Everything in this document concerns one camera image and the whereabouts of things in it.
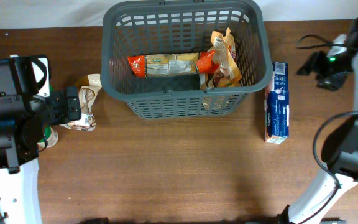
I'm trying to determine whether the grey plastic basket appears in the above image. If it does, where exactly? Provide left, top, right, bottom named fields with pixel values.
left=101, top=0, right=273, bottom=119

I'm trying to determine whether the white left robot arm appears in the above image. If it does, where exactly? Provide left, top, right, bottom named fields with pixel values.
left=0, top=55, right=81, bottom=223

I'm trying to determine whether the green white cup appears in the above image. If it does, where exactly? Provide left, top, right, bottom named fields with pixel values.
left=38, top=126, right=58, bottom=148

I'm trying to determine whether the beige brown snack pouch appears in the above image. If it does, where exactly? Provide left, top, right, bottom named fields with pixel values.
left=62, top=73, right=102, bottom=132

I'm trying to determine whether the blue tissue pack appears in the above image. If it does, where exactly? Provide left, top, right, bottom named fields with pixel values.
left=264, top=62, right=290, bottom=144

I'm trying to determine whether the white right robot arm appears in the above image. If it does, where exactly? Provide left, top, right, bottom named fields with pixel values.
left=277, top=18, right=358, bottom=223

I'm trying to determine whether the beige coffee pouch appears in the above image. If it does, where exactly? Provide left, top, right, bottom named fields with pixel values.
left=199, top=28, right=242, bottom=91

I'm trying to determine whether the orange spaghetti pack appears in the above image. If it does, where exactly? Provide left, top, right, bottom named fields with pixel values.
left=127, top=50, right=220, bottom=78

